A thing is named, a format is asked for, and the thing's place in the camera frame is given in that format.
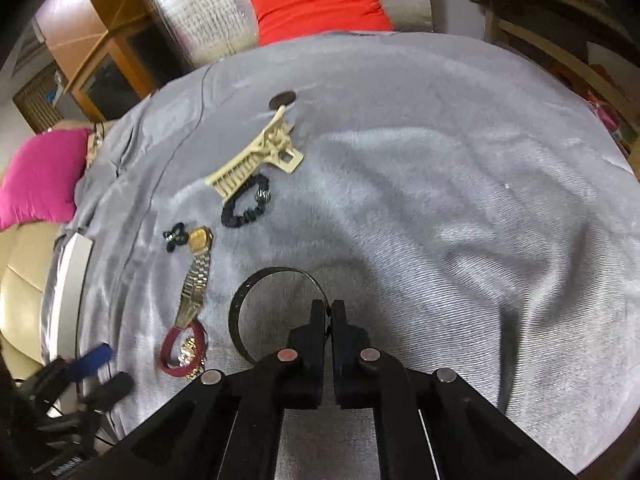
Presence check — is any maroon bangle bracelet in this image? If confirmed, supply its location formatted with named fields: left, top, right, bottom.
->
left=159, top=320, right=208, bottom=378

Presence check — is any black bangle bracelet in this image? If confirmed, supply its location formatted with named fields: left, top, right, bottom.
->
left=228, top=265, right=331, bottom=366

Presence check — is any gold metal wrist watch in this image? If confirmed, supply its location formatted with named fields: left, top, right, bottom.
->
left=175, top=226, right=214, bottom=330

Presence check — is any cream hair claw clip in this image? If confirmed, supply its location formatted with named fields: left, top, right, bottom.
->
left=205, top=105, right=304, bottom=204

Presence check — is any white jewelry tray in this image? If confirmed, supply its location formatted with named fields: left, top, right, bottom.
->
left=46, top=233, right=93, bottom=359

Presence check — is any beige leather sofa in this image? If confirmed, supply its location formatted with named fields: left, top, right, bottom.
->
left=1, top=221, right=64, bottom=376

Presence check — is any magenta pillow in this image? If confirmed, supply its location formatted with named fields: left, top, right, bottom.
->
left=1, top=128, right=91, bottom=230

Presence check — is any grey bed sheet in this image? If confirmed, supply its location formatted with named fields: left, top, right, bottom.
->
left=67, top=32, right=639, bottom=472

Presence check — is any wooden cabinet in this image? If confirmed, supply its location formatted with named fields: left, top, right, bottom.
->
left=36, top=0, right=186, bottom=122

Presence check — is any red pillow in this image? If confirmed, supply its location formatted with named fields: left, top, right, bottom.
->
left=250, top=0, right=393, bottom=47

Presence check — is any wooden stair railing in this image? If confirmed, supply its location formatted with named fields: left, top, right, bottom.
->
left=471, top=0, right=639, bottom=170

